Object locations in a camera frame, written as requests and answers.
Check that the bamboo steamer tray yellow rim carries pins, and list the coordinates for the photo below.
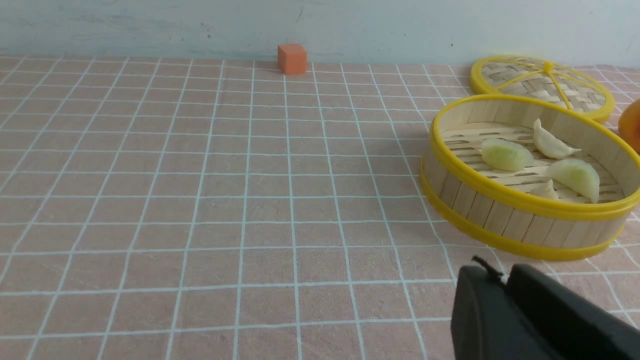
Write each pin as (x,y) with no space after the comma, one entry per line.
(497,207)

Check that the greenish dumpling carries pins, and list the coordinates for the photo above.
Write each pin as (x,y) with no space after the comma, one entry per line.
(505,155)

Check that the orange foam cube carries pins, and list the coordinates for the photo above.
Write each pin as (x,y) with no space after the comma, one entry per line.
(292,59)

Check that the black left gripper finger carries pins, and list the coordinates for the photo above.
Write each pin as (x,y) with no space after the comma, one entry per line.
(530,316)

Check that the white dumpling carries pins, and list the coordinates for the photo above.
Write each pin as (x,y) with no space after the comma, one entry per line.
(549,145)
(545,190)

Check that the pale green dumpling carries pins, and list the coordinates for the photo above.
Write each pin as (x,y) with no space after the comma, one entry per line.
(577,175)

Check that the woven bamboo steamer lid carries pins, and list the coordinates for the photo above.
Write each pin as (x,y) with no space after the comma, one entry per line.
(543,80)

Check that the pink grid tablecloth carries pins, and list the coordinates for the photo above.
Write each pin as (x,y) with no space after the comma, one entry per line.
(199,209)

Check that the orange toy pear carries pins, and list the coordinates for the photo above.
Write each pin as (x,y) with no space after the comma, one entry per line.
(629,125)

